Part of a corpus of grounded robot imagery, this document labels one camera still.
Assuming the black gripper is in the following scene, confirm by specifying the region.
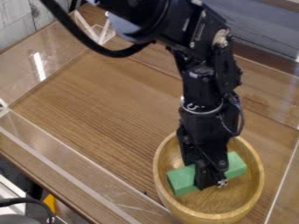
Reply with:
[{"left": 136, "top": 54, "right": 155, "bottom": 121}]
[{"left": 176, "top": 96, "right": 244, "bottom": 190}]

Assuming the green rectangular block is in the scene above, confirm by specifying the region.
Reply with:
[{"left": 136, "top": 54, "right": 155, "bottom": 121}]
[{"left": 167, "top": 151, "right": 248, "bottom": 197}]

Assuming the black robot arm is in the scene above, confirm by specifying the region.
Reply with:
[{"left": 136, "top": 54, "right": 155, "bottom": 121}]
[{"left": 89, "top": 0, "right": 244, "bottom": 190}]

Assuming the brown wooden bowl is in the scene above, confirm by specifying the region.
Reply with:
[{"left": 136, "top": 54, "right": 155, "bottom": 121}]
[{"left": 153, "top": 132, "right": 266, "bottom": 224}]

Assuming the yellow black device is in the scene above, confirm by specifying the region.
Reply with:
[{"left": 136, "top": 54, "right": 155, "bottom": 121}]
[{"left": 24, "top": 194, "right": 69, "bottom": 224}]

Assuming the clear acrylic tray wall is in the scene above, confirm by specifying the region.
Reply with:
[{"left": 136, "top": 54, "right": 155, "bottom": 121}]
[{"left": 0, "top": 99, "right": 176, "bottom": 224}]

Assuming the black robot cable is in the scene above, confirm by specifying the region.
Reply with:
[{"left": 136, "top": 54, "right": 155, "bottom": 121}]
[{"left": 39, "top": 0, "right": 156, "bottom": 59}]

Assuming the clear acrylic corner bracket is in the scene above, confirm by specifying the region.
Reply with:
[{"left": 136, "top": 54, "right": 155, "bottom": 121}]
[{"left": 73, "top": 10, "right": 116, "bottom": 46}]

